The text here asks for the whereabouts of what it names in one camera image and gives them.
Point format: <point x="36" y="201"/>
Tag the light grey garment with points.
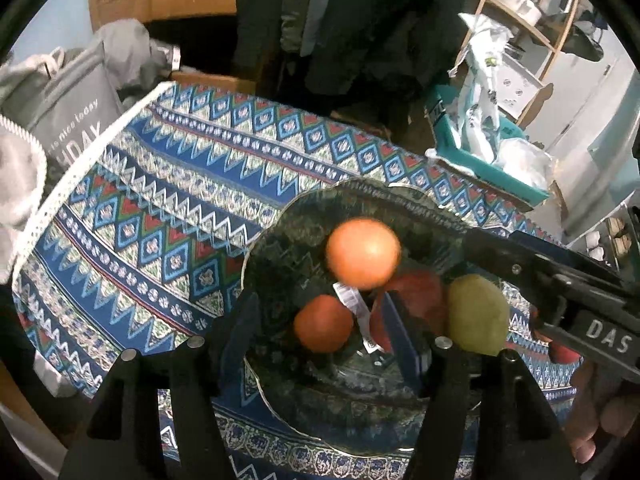
<point x="17" y="185"/>

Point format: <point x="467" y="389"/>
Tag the grey-blue hanging jacket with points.
<point x="310" y="15"/>

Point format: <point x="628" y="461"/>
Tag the yellow-green pear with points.
<point x="477" y="315"/>

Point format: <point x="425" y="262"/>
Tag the white shoe rack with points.
<point x="600" y="230"/>

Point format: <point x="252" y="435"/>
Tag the person's right hand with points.
<point x="585" y="410"/>

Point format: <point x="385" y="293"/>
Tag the grey fabric tote bag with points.
<point x="70" y="105"/>

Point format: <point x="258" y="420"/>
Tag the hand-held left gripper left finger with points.
<point x="235" y="340"/>

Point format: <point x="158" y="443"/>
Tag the white cooking pot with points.
<point x="520" y="2"/>

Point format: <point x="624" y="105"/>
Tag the clear plastic bags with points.
<point x="525" y="160"/>

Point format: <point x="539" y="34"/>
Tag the wooden shelf rack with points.
<point x="525" y="27"/>

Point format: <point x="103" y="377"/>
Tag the dark glass plate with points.
<point x="300" y="240"/>

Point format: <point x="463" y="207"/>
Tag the black hanging coat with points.
<point x="380" y="25"/>

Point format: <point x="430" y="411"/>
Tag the grey clothes pile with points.
<point x="130" y="55"/>

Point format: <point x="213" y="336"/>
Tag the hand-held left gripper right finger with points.
<point x="405" y="350"/>

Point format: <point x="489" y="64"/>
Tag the blue patterned tablecloth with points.
<point x="150" y="200"/>

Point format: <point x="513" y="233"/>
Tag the white rice bag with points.
<point x="482" y="100"/>

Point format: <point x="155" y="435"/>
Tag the white door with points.
<point x="575" y="125"/>

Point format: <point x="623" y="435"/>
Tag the dark grey hanging bag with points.
<point x="587" y="40"/>

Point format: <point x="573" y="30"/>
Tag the pale-skinned orange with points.
<point x="363" y="252"/>

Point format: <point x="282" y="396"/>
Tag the small tangerine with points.
<point x="322" y="322"/>

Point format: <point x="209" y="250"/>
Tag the teal plastic crate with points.
<point x="450" y="130"/>

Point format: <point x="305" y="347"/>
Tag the shoe rack with shoes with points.
<point x="617" y="241"/>

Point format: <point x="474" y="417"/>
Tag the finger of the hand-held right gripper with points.
<point x="550" y="265"/>
<point x="542" y="327"/>

